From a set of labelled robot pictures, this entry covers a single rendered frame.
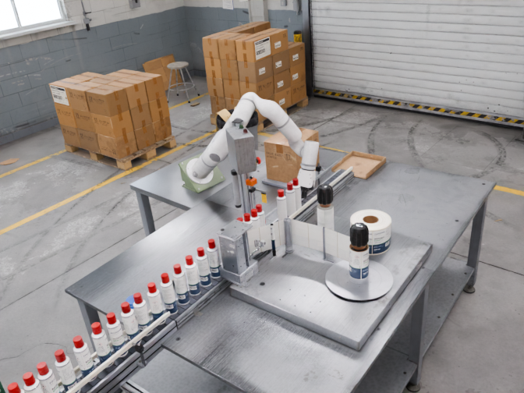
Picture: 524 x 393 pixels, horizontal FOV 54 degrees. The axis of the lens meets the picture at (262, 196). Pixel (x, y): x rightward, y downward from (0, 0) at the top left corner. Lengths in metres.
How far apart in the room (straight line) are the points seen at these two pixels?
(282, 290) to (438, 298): 1.32
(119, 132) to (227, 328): 3.94
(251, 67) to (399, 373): 4.33
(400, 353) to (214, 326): 1.16
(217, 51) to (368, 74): 2.05
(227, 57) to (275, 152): 3.38
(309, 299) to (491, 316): 1.68
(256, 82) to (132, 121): 1.57
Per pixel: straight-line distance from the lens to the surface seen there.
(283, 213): 2.80
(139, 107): 6.04
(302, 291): 2.36
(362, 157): 3.70
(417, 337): 2.86
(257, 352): 2.17
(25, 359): 3.80
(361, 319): 2.22
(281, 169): 3.32
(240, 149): 2.46
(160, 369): 3.06
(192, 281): 2.36
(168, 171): 3.76
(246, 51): 6.32
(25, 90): 7.85
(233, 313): 2.36
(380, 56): 7.05
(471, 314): 3.68
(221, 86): 6.75
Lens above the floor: 2.37
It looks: 28 degrees down
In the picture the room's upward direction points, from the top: 5 degrees counter-clockwise
